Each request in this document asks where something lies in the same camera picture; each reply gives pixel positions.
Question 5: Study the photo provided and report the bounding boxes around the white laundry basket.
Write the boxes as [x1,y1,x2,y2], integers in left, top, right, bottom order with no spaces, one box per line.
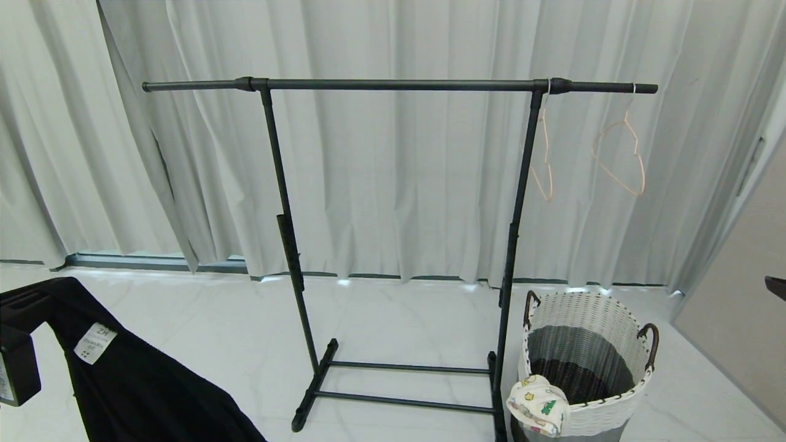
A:
[513,290,661,442]

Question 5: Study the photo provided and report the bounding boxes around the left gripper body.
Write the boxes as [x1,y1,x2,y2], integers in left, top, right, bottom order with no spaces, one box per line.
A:
[0,325,42,408]

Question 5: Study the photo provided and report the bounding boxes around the black short-sleeved shirt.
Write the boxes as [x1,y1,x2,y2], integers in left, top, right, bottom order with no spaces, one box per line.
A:
[0,276,268,442]

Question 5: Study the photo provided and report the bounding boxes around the cream printed garment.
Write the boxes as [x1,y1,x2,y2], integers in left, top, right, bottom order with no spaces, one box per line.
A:
[506,374,571,438]

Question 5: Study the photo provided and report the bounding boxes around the pink clothes hanger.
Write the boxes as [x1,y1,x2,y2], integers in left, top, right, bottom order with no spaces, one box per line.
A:
[530,92,554,203]
[591,92,647,197]

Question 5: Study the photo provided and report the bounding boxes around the black clothes rack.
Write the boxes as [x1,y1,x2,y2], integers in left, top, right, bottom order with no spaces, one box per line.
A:
[142,77,658,442]

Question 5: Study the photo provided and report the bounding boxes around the white curtain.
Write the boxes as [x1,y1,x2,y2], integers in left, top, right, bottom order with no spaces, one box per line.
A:
[0,0,786,292]

